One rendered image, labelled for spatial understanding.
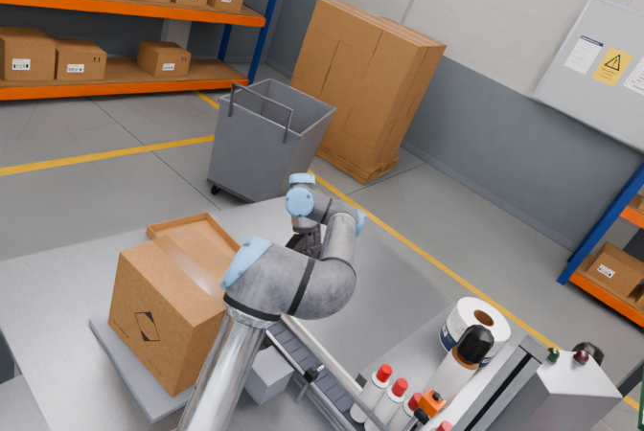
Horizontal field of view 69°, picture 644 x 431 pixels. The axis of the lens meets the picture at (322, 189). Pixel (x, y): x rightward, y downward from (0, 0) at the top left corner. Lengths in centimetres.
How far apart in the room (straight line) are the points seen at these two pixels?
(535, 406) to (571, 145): 457
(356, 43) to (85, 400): 370
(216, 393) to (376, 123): 369
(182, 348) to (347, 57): 361
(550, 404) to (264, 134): 257
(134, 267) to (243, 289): 46
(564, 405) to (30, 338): 126
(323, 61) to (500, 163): 229
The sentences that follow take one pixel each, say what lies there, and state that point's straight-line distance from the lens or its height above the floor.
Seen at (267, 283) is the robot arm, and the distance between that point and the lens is 86.
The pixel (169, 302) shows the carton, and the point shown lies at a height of 112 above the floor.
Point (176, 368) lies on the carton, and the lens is 129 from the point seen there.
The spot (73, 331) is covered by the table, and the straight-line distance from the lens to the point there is 151.
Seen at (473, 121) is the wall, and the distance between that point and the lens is 557.
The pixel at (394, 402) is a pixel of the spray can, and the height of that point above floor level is 104.
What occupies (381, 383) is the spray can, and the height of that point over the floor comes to 105.
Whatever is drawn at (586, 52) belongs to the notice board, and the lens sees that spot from 519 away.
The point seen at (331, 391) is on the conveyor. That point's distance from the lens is 147.
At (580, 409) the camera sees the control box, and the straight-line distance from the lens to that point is 100.
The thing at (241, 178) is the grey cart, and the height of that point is 28.
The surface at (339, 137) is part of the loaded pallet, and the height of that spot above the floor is 31.
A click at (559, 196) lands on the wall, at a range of 549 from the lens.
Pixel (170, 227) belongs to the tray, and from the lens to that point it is 188.
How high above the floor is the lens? 198
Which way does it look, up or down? 28 degrees down
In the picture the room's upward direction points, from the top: 22 degrees clockwise
